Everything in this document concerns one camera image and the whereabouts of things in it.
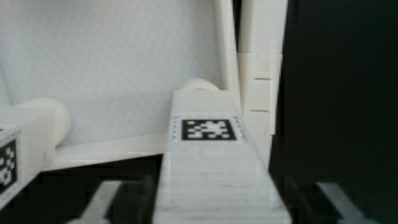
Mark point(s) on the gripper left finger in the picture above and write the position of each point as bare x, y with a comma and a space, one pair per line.
122, 203

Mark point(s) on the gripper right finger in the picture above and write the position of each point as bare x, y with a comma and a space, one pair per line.
321, 205

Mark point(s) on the white desk leg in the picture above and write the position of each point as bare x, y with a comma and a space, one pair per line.
216, 188
35, 129

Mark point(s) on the white desk tabletop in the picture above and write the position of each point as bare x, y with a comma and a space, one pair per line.
106, 53

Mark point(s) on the white L-shaped fence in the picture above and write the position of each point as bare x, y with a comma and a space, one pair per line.
260, 60

